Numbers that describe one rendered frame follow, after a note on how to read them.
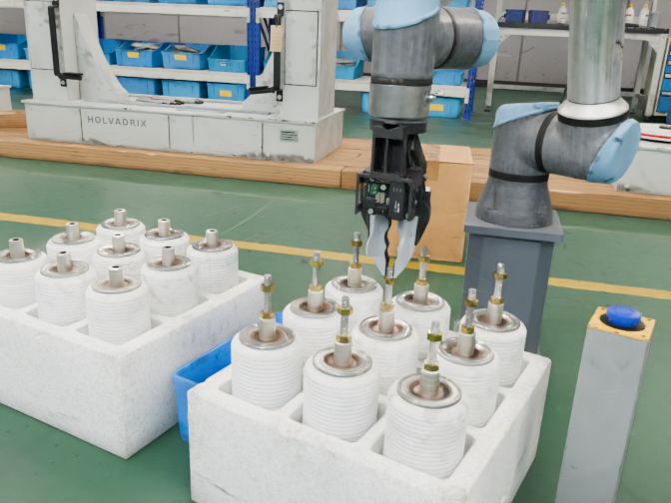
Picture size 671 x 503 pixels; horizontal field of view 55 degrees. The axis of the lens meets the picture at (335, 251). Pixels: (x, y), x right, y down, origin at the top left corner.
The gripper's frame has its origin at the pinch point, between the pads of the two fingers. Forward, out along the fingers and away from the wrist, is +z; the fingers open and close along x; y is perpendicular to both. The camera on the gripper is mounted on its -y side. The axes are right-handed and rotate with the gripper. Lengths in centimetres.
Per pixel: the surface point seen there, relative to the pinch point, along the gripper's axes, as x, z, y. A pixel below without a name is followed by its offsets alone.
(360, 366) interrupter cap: 0.1, 9.0, 13.0
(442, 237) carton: -9, 27, -102
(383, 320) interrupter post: -0.1, 7.6, 1.8
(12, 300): -65, 16, 4
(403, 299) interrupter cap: 0.0, 9.0, -9.7
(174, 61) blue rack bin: -307, 3, -424
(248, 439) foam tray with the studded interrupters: -12.9, 19.9, 18.0
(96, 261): -54, 10, -6
